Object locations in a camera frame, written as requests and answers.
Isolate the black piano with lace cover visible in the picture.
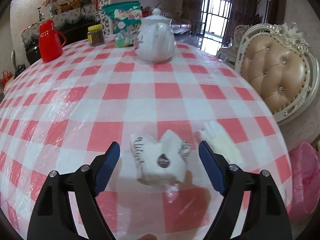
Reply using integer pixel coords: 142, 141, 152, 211
21, 5, 100, 64

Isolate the pink lined trash bin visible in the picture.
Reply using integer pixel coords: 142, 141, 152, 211
289, 141, 319, 224

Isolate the red checkered tablecloth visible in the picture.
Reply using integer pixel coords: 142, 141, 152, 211
1, 37, 292, 239

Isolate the white plastic wrapper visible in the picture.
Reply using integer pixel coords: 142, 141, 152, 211
199, 120, 245, 167

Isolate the cream leather sofa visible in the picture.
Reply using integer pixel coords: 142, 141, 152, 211
171, 22, 192, 34

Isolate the printed crushed paper cup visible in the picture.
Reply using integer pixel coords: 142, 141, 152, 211
130, 130, 191, 186

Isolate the green snack bag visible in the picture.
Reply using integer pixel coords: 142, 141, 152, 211
103, 1, 142, 48

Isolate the yellow lid snack jar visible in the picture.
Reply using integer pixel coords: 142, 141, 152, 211
87, 24, 104, 46

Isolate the white ceramic teapot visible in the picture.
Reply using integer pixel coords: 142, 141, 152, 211
134, 8, 176, 63

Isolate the cream tufted ornate chair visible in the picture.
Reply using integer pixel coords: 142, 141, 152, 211
235, 23, 319, 126

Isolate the flower vase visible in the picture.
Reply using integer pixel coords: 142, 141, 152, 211
42, 0, 58, 17

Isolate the red thermos jug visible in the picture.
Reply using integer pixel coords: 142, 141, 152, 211
39, 20, 67, 62

